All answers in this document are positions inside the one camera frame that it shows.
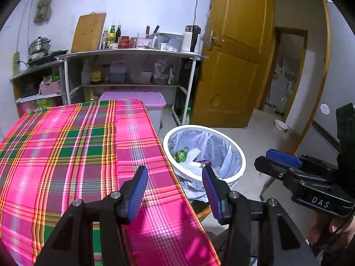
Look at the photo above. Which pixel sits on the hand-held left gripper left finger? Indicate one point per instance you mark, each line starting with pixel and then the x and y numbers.
pixel 137 196

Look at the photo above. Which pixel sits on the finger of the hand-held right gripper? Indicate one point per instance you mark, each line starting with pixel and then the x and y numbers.
pixel 273 169
pixel 283 158

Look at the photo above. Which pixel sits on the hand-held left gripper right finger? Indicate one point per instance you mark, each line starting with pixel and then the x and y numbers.
pixel 212 196

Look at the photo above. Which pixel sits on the purple snack wrapper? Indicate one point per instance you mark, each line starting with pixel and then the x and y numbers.
pixel 205 162

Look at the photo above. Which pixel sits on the white trash bin with liner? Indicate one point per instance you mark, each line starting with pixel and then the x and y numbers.
pixel 222 149

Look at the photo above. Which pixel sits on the green snack bag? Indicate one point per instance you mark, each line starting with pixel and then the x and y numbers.
pixel 181 155

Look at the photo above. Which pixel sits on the person's right forearm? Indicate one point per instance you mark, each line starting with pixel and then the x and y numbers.
pixel 341 256

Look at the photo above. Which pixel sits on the person's right hand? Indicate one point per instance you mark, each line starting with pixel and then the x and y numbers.
pixel 341 230

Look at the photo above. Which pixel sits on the white bowl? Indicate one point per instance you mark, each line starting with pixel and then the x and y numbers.
pixel 281 125

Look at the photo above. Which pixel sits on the pink green plaid tablecloth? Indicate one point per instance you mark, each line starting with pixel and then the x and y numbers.
pixel 69 158

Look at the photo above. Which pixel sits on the pink-lid plastic storage bin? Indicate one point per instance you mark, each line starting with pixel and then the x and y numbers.
pixel 155 116

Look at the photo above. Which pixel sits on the green soda bottle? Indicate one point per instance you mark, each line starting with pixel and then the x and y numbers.
pixel 187 117

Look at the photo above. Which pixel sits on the yellow wooden door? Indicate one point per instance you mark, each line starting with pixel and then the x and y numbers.
pixel 235 74

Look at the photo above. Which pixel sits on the pink plastic tub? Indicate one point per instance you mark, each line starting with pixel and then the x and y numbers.
pixel 141 77

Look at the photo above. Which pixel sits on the crumpled plastic bags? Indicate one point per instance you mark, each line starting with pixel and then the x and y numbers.
pixel 162 72

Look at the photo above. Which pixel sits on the oil bottle yellow label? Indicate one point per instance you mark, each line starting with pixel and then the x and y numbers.
pixel 96 74

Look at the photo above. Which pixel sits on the white plastic bottle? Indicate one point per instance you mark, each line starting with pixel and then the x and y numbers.
pixel 85 73

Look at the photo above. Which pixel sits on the pink plastic basket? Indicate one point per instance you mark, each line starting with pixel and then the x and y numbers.
pixel 50 88

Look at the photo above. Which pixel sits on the metal shelf rack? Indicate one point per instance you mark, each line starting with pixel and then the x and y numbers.
pixel 138 52

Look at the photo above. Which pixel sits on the black electric kettle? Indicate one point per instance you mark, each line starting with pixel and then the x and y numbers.
pixel 196 37

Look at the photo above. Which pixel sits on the small glass jar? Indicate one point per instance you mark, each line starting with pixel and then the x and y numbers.
pixel 134 43

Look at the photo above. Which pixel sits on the pink knife block with knives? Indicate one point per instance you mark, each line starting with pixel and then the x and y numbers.
pixel 145 43

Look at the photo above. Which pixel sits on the red jar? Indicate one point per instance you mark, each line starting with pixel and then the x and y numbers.
pixel 124 43

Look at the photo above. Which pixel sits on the clear plastic storage box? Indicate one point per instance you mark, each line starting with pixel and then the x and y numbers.
pixel 170 43

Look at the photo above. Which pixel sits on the clear glass bottle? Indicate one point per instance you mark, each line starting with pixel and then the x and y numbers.
pixel 104 40

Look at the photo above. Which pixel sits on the green bottle yellow label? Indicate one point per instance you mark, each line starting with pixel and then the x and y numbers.
pixel 111 36

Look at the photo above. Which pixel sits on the dark sauce bottle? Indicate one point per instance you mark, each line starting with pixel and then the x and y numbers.
pixel 118 34

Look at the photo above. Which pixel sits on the wooden shelf cabinet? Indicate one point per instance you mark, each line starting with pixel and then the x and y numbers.
pixel 36 68

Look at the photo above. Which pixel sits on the black induction cooker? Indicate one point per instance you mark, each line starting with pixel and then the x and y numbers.
pixel 47 58

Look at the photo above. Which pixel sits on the wooden cutting board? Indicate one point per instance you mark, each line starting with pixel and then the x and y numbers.
pixel 88 33

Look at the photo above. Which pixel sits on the steel steamer pot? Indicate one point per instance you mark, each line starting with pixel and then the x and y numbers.
pixel 38 47

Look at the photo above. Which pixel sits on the yellow power strip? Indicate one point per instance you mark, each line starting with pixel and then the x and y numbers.
pixel 16 62

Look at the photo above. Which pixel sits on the hanging olive cloth bag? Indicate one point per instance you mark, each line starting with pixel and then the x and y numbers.
pixel 44 2

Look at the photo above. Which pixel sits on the round white wall plate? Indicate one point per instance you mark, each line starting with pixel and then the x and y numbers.
pixel 325 108

